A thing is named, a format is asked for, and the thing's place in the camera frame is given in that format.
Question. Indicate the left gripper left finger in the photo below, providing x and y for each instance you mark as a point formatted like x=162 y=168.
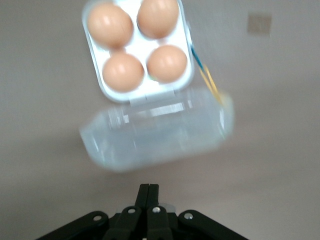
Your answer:
x=140 y=200

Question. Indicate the brown square tape patch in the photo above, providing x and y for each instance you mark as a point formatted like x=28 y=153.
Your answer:
x=259 y=23

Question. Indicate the brown egg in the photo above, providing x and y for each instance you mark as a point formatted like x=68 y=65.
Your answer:
x=157 y=17
x=110 y=25
x=167 y=63
x=122 y=72

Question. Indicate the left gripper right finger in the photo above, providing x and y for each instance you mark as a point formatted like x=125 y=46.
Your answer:
x=154 y=200

